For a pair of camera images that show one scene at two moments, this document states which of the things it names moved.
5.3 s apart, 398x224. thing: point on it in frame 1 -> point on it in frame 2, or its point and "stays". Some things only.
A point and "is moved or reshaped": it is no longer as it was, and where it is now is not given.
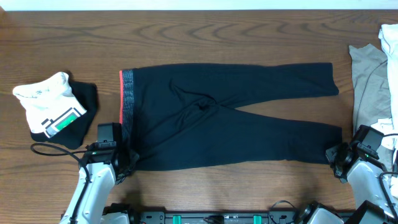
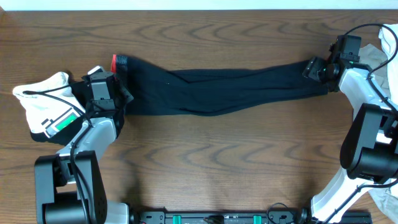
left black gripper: (125, 162) -> (122, 94)
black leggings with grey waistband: (183, 116) is moved or reshaped
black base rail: (216, 217) stays
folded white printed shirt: (50, 105) stays
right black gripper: (331, 153) -> (313, 68)
